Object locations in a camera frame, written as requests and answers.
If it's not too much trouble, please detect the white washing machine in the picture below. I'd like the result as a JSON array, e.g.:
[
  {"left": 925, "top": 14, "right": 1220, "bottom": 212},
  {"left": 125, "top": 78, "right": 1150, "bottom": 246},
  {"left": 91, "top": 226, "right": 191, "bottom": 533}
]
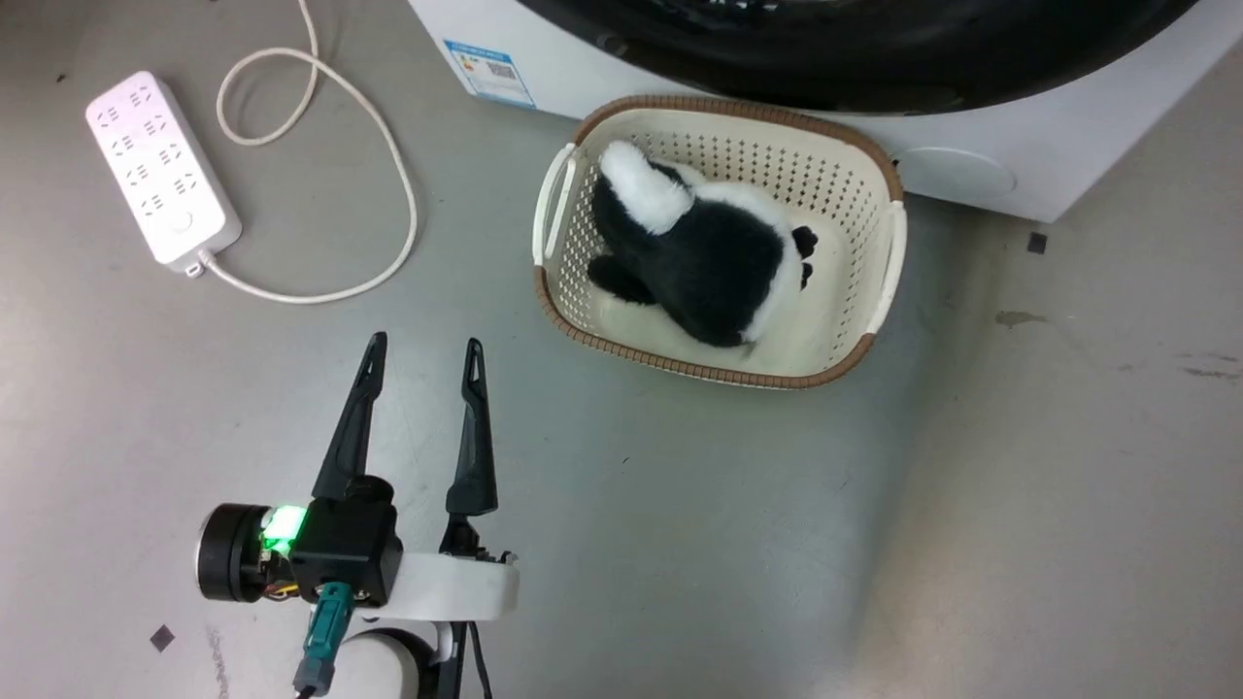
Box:
[{"left": 407, "top": 0, "right": 1243, "bottom": 224}]

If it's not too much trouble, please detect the round white filter cover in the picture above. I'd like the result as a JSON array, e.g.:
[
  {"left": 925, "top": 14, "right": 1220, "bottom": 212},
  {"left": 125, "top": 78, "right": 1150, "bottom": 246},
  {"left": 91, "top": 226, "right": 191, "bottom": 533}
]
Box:
[{"left": 897, "top": 146, "right": 1019, "bottom": 206}]

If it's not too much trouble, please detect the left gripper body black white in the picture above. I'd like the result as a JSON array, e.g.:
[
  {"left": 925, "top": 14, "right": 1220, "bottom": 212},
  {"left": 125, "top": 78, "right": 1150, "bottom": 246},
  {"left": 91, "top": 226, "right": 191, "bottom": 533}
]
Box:
[{"left": 197, "top": 497, "right": 520, "bottom": 623}]

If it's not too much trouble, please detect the white power strip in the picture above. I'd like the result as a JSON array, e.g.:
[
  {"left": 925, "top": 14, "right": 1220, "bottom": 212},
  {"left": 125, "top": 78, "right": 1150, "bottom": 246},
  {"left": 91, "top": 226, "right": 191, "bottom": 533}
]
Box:
[{"left": 84, "top": 70, "right": 244, "bottom": 278}]

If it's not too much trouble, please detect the blue white energy label sticker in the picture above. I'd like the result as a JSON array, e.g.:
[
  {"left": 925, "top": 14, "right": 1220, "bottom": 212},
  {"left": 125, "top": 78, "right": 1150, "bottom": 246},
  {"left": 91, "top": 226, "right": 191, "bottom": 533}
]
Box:
[{"left": 444, "top": 39, "right": 538, "bottom": 110}]

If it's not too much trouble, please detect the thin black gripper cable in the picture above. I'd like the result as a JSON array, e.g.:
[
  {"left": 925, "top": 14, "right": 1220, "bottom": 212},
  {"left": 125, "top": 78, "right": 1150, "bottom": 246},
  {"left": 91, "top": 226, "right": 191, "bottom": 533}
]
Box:
[{"left": 434, "top": 621, "right": 494, "bottom": 699}]

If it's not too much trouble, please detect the cream laundry basket brown rim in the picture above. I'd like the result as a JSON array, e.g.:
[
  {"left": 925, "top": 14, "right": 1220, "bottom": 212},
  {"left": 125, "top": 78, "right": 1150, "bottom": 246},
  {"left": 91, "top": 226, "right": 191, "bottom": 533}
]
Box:
[{"left": 531, "top": 94, "right": 909, "bottom": 390}]

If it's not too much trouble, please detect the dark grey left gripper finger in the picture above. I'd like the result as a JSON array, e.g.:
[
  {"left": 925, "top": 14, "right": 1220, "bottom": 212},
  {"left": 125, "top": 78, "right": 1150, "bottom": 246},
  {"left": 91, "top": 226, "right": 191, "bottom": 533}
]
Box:
[
  {"left": 440, "top": 338, "right": 500, "bottom": 557},
  {"left": 312, "top": 332, "right": 395, "bottom": 503}
]

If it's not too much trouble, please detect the black and white plush toy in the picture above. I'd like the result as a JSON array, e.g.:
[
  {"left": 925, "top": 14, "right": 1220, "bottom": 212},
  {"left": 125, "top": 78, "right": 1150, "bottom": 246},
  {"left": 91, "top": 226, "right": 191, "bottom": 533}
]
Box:
[{"left": 587, "top": 140, "right": 820, "bottom": 350}]

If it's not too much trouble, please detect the white power strip cable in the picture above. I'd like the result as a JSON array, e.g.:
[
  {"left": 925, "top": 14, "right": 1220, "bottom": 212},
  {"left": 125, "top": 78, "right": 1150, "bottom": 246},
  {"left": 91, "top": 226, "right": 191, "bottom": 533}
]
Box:
[{"left": 199, "top": 0, "right": 420, "bottom": 306}]

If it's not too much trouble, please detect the black round washing machine door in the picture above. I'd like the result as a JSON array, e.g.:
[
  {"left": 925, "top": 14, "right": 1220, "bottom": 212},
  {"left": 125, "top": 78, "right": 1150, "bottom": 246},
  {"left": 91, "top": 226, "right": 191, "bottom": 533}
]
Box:
[{"left": 513, "top": 0, "right": 1201, "bottom": 117}]

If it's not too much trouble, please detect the teal plug gripper cable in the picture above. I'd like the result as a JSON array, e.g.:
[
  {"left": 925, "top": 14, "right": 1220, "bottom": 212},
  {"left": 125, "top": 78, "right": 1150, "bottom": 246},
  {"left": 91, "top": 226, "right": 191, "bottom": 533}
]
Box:
[{"left": 293, "top": 582, "right": 352, "bottom": 699}]

